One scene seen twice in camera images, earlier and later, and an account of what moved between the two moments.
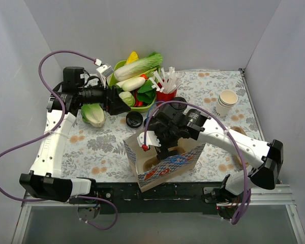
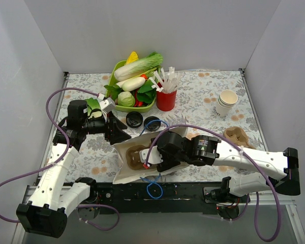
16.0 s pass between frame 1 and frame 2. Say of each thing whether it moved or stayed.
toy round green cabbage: stayed
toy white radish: stayed
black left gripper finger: moved
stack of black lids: stayed
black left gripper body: moved
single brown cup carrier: moved
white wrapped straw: stayed
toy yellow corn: stayed
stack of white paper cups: stayed
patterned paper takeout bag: moved
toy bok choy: stayed
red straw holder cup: stayed
